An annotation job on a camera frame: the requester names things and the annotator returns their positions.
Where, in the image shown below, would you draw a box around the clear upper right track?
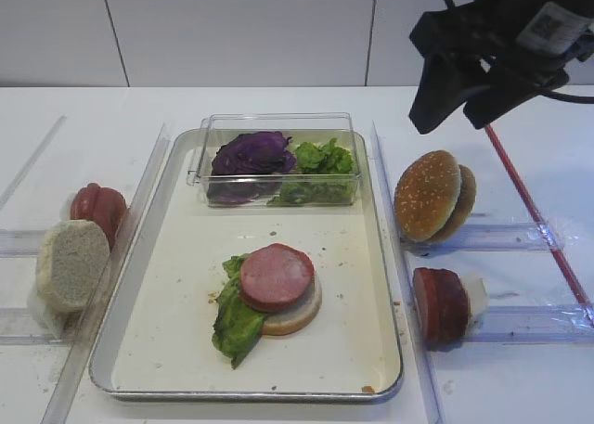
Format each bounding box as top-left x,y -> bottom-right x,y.
401,223 -> 565,254

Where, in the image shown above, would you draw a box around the sesame top bun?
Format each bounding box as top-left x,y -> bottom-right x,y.
394,150 -> 461,242

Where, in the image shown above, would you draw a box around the clear plastic container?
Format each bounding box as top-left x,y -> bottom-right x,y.
187,112 -> 361,208

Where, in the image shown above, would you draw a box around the green lettuce in container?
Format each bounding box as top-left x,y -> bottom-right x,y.
267,138 -> 355,207

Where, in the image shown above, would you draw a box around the clear left inner rail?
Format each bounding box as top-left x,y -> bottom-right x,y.
41,124 -> 171,424

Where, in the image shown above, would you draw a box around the white bread bun slice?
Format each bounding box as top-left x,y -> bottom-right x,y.
35,220 -> 110,314

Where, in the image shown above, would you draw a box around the black cable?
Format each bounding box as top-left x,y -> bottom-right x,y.
435,0 -> 594,106

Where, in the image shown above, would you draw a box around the red plastic rail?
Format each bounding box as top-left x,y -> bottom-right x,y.
484,125 -> 593,327

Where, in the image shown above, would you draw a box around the stacked meat patty slices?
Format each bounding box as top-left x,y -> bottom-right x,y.
413,267 -> 471,348

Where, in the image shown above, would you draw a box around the bottom bun on tray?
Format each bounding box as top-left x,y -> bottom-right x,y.
261,276 -> 323,337

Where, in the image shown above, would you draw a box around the purple cabbage leaves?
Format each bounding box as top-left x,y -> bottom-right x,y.
207,131 -> 297,205

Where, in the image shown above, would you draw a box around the clear right inner rail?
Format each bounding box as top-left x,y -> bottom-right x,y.
370,122 -> 444,423

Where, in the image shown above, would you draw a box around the red tomato slices stack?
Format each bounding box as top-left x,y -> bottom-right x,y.
70,183 -> 127,250

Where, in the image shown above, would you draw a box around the white pusher block right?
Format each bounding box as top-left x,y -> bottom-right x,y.
461,274 -> 489,332

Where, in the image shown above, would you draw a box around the clear upper left track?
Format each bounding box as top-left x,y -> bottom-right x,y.
0,229 -> 45,258

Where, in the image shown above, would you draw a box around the cream metal tray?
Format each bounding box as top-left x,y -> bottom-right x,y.
89,130 -> 403,403

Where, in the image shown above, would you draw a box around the clear lower right track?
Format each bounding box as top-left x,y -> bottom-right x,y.
439,304 -> 593,347

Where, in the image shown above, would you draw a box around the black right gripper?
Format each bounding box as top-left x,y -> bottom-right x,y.
408,0 -> 593,135

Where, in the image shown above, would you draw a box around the clear lower left track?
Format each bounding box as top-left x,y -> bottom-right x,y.
0,308 -> 77,345

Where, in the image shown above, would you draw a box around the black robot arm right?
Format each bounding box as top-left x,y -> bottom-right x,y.
409,0 -> 593,135

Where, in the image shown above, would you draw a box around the clear track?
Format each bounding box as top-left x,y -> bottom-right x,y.
0,229 -> 45,258
439,304 -> 593,347
0,308 -> 77,345
401,223 -> 565,254

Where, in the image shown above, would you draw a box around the clear rail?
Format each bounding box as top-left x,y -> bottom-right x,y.
370,122 -> 444,423
0,114 -> 68,210
41,124 -> 171,424

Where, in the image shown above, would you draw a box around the clear left outer rail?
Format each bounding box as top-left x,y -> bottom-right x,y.
0,114 -> 68,210

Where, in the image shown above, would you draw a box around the green lettuce leaf on tray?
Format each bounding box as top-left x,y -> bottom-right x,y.
212,254 -> 267,369

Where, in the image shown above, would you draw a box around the pink meat patty slice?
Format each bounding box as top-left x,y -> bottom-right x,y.
239,243 -> 316,313

